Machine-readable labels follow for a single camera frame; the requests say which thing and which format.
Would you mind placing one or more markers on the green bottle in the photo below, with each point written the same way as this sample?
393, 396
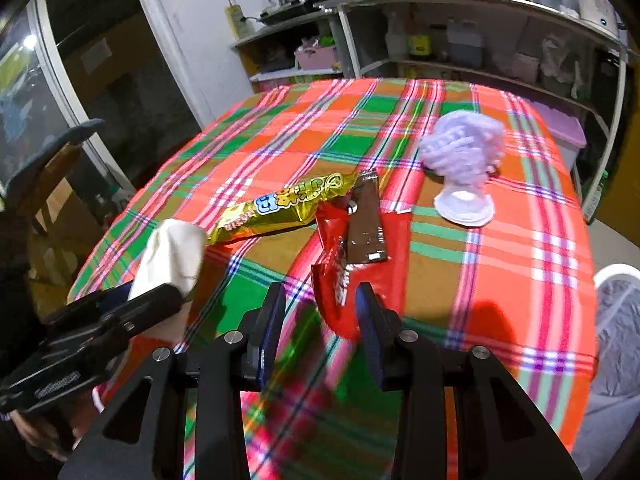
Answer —
602, 190

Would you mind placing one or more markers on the white-framed kitchen shelf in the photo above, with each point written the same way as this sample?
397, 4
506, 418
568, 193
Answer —
450, 2

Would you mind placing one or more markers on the yellow power strip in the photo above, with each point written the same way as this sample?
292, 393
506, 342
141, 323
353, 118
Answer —
236, 22

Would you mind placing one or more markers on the white electric kettle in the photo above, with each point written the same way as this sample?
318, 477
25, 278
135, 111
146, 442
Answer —
592, 5

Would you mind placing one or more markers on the grey plastic jug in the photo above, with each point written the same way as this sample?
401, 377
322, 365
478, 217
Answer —
465, 42

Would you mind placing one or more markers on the plaid tablecloth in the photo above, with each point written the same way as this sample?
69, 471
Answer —
500, 285

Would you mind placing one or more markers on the low wooden shelf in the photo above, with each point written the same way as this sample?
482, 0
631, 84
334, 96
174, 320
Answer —
280, 32

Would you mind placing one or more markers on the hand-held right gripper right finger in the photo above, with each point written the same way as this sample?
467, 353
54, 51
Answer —
367, 330

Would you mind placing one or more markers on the red snack wrapper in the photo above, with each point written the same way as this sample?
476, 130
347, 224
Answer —
332, 280

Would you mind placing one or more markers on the purple-lidded storage box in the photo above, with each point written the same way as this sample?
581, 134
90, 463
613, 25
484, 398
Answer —
562, 127

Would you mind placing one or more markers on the purple foam fruit net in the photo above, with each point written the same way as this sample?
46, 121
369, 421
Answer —
457, 150

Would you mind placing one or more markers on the white trash bin with liner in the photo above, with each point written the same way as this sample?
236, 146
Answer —
615, 360

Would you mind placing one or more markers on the pink plastic tub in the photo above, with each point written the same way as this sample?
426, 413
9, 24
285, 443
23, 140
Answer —
525, 67

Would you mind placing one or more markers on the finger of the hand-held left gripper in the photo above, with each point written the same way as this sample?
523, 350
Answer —
95, 305
150, 305

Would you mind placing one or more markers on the dark chair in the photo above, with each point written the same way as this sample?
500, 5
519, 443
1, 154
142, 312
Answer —
50, 145

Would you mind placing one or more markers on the brown snack wrapper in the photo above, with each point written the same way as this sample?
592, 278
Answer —
367, 225

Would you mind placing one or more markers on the person's left hand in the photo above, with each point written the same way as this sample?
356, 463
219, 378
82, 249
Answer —
35, 430

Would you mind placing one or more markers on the crumpled plastic bags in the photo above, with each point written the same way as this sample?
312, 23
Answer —
562, 65

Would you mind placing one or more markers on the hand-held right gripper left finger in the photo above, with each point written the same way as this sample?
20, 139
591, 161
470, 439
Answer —
272, 320

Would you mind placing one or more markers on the pink plastic basket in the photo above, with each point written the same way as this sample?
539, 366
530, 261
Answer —
315, 57

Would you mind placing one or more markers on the clear plastic bottle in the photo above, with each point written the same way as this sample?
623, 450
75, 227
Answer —
396, 37

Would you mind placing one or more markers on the black induction cooker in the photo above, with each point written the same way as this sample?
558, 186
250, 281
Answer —
295, 10

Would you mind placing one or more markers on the clear plastic cup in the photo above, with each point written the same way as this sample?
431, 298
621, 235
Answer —
462, 210

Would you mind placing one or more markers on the gold snack wrapper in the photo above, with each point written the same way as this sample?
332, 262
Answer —
270, 212

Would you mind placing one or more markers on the yellow-labelled bottle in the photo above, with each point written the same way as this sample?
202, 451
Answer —
420, 42

